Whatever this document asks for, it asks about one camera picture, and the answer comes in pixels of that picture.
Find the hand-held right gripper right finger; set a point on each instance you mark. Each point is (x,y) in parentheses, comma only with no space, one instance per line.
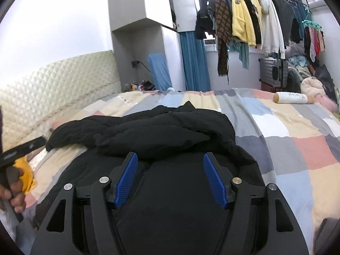
(214,180)

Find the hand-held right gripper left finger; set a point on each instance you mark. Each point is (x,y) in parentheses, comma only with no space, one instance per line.
(125,180)

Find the large black garment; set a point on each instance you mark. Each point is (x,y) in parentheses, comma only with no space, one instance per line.
(159,132)

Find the pile of mixed clothes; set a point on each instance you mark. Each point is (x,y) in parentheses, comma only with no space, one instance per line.
(300,63)

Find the person's left hand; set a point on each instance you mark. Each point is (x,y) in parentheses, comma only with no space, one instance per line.
(16,191)

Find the yellow cloth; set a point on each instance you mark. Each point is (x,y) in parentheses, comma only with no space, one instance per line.
(28,175)

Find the cream quilted headboard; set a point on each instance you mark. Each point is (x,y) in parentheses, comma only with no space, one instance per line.
(53,85)

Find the pastel checkered bed cover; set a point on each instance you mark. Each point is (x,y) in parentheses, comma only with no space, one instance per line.
(292,138)

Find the small bedside clutter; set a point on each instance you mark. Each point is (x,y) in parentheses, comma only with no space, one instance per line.
(142,85)

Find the blue covered chair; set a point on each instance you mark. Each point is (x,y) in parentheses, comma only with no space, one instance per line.
(159,71)

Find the blue curtain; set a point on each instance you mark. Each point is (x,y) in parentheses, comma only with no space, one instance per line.
(194,63)

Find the grey suitcase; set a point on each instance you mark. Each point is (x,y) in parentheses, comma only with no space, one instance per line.
(273,71)

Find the hanging teal garment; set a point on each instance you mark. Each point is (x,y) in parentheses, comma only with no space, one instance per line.
(243,54)

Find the cream round cushion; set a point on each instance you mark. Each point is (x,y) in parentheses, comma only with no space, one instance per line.
(312,86)

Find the pink plush cloth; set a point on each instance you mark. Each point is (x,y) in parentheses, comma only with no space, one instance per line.
(326,101)

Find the hanging brown plaid shirt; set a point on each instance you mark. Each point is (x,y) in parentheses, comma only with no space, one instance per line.
(222,32)

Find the hanging white hoodie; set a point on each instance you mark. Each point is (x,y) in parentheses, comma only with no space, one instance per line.
(272,29)

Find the hanging yellow fleece jacket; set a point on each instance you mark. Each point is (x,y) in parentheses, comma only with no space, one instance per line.
(239,18)

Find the hanging black jacket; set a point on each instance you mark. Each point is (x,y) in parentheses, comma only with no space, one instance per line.
(204,10)

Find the white wardrobe cabinet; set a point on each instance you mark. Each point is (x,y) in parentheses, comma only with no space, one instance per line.
(138,0)

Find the hanging dark grey coat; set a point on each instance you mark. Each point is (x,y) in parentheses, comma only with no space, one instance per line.
(284,13)

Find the teal clip drying hanger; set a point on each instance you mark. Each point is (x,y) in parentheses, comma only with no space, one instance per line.
(310,24)

